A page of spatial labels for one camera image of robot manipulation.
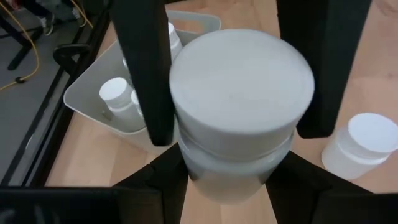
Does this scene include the white plastic basket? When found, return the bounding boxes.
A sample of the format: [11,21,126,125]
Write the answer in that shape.
[63,9,222,156]

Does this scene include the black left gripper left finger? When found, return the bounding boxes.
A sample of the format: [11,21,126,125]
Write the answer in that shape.
[0,144,191,224]

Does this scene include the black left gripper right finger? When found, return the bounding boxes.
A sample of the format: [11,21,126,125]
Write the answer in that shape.
[265,150,398,224]

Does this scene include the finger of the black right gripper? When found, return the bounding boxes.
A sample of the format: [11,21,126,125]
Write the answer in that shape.
[275,0,373,139]
[109,0,177,147]

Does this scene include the black frame foot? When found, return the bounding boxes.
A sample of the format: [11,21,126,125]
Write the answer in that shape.
[52,42,91,77]

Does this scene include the black desk angled legs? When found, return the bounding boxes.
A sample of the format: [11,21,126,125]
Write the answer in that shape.
[0,9,44,72]

